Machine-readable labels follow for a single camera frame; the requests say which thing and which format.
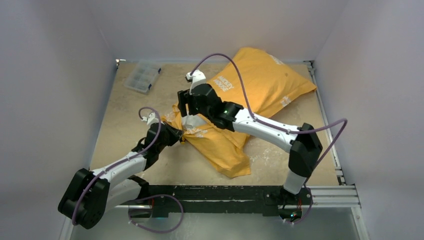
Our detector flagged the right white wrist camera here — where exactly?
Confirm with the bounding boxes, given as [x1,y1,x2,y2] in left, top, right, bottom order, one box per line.
[185,69,207,95]

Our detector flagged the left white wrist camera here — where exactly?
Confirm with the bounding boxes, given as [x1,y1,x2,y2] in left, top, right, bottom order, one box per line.
[140,111,161,126]

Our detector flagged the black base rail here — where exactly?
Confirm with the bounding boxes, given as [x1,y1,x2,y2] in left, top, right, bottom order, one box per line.
[127,185,313,221]

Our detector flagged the aluminium frame profile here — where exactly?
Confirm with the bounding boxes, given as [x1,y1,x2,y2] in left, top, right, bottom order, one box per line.
[90,61,359,208]

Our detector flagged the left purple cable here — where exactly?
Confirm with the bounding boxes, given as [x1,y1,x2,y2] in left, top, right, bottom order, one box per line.
[70,106,185,234]

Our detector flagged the purple cable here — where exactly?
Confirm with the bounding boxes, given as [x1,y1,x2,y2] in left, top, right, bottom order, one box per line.
[70,106,185,234]
[190,53,349,226]

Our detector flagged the clear plastic organizer box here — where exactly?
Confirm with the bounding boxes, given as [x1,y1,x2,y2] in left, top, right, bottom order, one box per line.
[123,60,162,94]

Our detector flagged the white pillow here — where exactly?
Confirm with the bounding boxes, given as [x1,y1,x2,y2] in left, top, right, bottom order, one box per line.
[181,115,207,131]

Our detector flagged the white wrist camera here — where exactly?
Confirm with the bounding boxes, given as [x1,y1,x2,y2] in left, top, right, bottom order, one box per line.
[185,69,207,95]
[140,111,161,126]

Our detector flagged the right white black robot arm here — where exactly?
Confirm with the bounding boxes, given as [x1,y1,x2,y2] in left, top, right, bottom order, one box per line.
[177,83,323,204]

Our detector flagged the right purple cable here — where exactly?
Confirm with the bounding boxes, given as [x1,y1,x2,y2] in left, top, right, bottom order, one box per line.
[190,53,349,226]

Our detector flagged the orange Mickey Mouse pillowcase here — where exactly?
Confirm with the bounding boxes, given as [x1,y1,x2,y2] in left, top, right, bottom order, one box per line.
[161,47,317,178]

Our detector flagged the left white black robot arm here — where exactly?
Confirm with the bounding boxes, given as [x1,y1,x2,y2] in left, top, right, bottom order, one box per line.
[57,122,183,229]

